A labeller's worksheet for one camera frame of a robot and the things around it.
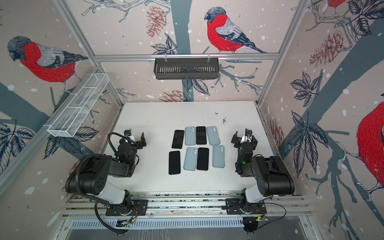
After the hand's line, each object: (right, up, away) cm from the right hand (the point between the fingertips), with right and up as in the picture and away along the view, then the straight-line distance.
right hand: (244, 135), depth 89 cm
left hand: (-67, +1, 0) cm, 67 cm away
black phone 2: (-26, -2, +12) cm, 29 cm away
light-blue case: (-34, -2, +12) cm, 36 cm away
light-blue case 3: (-33, -15, +2) cm, 36 cm away
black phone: (-42, -4, +10) cm, 43 cm away
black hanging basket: (-34, +45, +15) cm, 59 cm away
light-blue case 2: (-18, -2, +12) cm, 22 cm away
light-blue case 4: (-15, -14, +4) cm, 21 cm away
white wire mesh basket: (-92, +10, -16) cm, 94 cm away
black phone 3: (-25, -15, +2) cm, 30 cm away
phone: (-43, -17, +1) cm, 47 cm away
